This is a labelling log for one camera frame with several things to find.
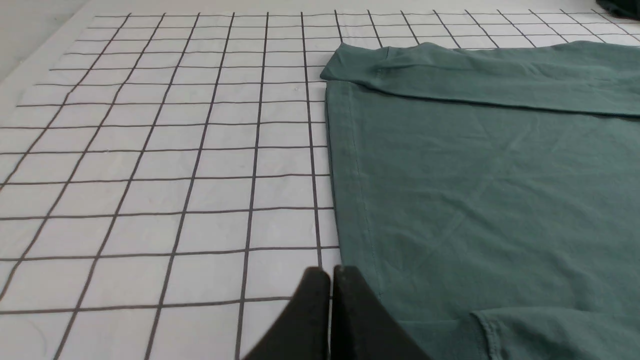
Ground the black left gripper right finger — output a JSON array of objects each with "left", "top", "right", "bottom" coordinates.
[{"left": 330, "top": 265, "right": 430, "bottom": 360}]

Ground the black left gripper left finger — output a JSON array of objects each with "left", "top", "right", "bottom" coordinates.
[{"left": 244, "top": 267, "right": 331, "bottom": 360}]

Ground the green long-sleeved shirt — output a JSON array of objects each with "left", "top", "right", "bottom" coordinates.
[{"left": 320, "top": 41, "right": 640, "bottom": 360}]

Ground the white grid-patterned tablecloth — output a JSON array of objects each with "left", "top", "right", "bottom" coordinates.
[{"left": 0, "top": 8, "right": 639, "bottom": 360}]

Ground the dark grey garment pile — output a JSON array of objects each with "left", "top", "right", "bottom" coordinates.
[{"left": 595, "top": 0, "right": 640, "bottom": 21}]

